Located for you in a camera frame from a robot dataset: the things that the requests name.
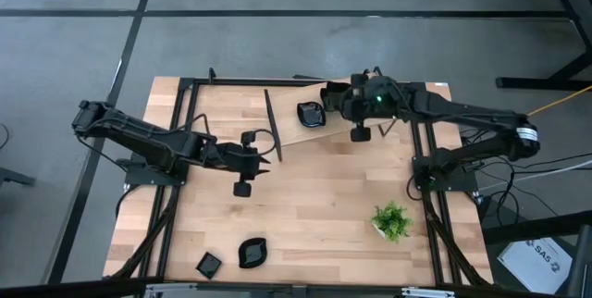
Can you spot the white printed sign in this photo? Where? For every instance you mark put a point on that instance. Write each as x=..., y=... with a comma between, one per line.
x=536, y=265

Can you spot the small black square plate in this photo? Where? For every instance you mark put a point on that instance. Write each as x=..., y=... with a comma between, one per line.
x=209, y=264

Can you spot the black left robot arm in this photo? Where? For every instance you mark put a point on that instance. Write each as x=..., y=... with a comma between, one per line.
x=139, y=136

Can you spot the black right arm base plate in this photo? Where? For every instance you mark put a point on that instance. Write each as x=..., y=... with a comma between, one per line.
x=462, y=182

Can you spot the black metal beam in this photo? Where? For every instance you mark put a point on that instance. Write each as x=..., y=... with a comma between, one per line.
x=532, y=229

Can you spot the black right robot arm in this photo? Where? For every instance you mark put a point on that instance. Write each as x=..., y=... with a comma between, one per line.
x=462, y=113

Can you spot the black desk leg frame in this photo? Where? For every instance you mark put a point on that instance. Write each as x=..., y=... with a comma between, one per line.
x=532, y=83

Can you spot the wooden shelf black frame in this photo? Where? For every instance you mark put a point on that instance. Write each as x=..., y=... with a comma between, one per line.
x=291, y=122

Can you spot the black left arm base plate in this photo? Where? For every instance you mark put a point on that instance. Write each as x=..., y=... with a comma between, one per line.
x=139, y=178

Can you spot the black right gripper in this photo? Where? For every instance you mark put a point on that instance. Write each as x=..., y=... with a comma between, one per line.
x=374, y=99

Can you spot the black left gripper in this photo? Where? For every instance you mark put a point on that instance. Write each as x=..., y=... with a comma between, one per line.
x=236, y=159

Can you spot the grey furniture leg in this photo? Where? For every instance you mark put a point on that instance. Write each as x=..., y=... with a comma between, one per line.
x=14, y=177

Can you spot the green plant white pot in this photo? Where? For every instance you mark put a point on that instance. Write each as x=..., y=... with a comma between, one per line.
x=390, y=221

